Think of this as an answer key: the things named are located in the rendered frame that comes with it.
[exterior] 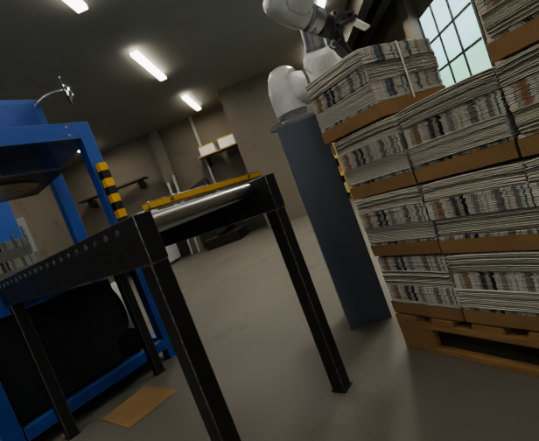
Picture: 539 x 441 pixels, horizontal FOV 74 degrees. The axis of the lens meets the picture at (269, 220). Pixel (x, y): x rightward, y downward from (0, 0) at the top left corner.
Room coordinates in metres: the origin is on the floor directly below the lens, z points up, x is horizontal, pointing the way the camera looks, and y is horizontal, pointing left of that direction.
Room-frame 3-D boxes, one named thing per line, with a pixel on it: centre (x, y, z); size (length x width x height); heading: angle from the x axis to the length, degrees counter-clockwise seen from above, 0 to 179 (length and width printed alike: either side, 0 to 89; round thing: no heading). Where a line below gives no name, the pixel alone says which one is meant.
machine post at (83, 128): (2.26, 0.88, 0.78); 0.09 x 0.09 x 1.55; 50
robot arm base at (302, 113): (1.74, -0.27, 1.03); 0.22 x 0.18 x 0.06; 85
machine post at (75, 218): (2.65, 1.34, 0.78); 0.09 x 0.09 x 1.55; 50
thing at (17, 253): (2.49, 1.83, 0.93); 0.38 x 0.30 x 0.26; 50
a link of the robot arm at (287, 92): (1.74, -0.30, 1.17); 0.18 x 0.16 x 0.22; 89
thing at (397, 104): (1.28, -0.44, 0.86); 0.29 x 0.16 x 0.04; 29
